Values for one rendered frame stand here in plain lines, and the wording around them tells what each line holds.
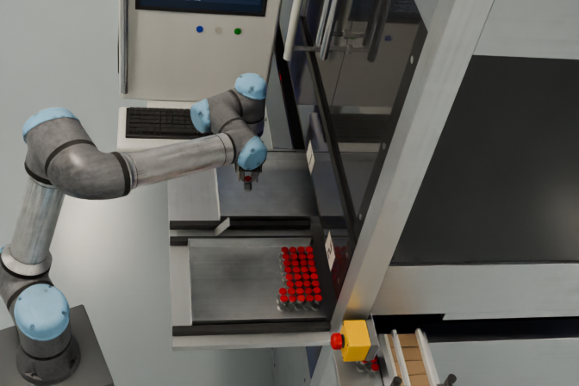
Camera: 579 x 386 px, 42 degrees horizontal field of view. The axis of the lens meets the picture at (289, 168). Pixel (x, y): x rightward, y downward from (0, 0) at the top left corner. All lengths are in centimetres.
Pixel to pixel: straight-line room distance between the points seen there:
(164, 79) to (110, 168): 104
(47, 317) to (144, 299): 128
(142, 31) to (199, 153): 86
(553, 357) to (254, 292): 86
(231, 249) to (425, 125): 86
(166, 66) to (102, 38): 175
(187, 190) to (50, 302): 60
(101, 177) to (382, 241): 60
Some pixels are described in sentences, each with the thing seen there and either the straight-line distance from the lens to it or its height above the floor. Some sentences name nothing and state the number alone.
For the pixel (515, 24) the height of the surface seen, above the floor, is 187.
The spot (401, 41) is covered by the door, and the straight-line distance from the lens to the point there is 151.
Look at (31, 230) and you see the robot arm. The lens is 179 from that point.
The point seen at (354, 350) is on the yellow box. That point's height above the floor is 101.
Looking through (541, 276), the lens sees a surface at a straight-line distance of 192.
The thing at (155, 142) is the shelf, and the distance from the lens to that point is 248.
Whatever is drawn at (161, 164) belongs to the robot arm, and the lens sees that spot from 162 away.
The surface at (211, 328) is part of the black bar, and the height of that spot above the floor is 90.
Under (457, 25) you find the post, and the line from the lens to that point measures 129.
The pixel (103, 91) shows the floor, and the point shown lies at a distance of 391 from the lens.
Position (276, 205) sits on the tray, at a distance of 223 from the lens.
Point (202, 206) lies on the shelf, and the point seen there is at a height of 88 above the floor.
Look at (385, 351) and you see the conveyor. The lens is 194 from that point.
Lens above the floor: 252
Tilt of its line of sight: 44 degrees down
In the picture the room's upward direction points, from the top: 12 degrees clockwise
